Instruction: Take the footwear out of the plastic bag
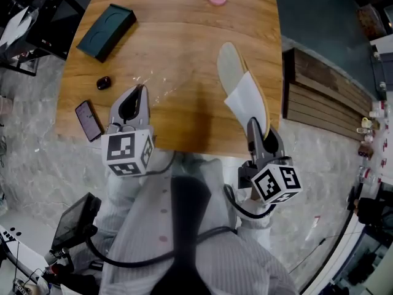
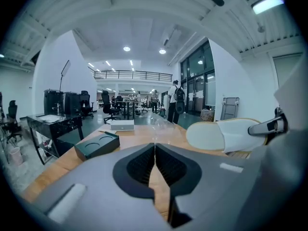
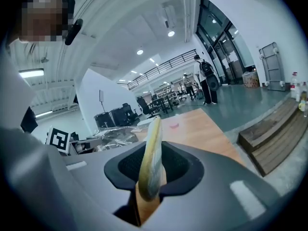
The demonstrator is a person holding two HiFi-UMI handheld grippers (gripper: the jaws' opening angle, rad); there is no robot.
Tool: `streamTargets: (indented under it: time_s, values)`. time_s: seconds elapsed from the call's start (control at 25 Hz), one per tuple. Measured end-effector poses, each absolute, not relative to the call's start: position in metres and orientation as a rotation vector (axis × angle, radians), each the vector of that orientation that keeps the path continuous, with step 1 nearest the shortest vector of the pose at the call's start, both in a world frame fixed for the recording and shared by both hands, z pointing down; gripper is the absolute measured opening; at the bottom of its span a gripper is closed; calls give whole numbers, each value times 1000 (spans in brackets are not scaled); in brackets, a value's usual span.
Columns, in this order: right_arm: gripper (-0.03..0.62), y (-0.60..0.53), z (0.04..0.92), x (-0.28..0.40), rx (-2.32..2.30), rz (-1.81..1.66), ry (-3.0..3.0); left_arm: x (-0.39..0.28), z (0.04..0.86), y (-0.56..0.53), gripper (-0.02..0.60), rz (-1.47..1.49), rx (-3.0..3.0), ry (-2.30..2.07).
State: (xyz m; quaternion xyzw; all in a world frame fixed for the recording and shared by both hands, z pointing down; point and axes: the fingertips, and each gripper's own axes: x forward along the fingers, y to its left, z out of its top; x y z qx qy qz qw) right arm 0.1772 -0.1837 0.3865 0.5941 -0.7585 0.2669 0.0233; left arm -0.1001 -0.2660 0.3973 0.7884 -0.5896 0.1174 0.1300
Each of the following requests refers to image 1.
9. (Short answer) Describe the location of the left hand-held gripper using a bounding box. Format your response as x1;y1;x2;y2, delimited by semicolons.
101;84;155;178

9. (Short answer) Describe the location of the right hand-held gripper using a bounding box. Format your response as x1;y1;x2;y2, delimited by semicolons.
237;117;303;204

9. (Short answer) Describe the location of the clear plastic bag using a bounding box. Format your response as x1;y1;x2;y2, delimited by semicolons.
131;68;185;104

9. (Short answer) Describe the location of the white disposable slipper tan edge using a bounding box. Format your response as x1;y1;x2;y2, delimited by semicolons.
239;53;272;135

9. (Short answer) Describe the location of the white disposable slipper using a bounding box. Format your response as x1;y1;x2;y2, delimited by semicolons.
216;41;267;129

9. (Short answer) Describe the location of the person's left forearm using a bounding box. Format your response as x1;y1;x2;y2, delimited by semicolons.
104;151;177;227

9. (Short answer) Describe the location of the person's right forearm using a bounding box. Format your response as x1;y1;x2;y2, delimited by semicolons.
235;192;273;252

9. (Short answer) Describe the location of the dark smartphone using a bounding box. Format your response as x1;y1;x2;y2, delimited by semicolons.
74;100;105;143

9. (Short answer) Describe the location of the wooden slatted bench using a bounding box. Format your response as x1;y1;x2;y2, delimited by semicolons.
281;47;375;141

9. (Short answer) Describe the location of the black box with round recesses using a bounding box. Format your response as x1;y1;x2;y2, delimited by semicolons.
76;4;138;64

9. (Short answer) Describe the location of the person's black inner garment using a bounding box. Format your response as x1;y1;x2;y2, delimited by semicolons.
163;176;213;295

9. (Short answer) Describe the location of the row of small bottles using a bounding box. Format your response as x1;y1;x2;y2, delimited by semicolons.
356;100;388;184

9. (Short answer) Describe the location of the black metal shelf stand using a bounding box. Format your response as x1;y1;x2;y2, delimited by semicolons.
0;0;87;77

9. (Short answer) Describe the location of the person's white knit cardigan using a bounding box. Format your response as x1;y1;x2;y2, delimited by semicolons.
97;157;299;295

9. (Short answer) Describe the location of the small black monitor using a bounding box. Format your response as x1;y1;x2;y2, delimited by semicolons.
50;192;103;252

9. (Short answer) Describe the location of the white curved counter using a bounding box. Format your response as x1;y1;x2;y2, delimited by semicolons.
299;179;393;295

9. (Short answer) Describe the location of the white paper sheet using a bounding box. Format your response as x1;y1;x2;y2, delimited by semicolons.
0;7;40;48

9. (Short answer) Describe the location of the brown patterned basket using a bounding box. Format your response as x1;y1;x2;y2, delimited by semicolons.
357;4;386;40

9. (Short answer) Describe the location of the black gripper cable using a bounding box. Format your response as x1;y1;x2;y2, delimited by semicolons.
223;184;278;220

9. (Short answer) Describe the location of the thin black floor cable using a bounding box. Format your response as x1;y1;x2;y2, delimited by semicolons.
290;237;327;272

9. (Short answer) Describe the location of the thick black cable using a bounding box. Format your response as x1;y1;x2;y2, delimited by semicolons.
87;226;239;269

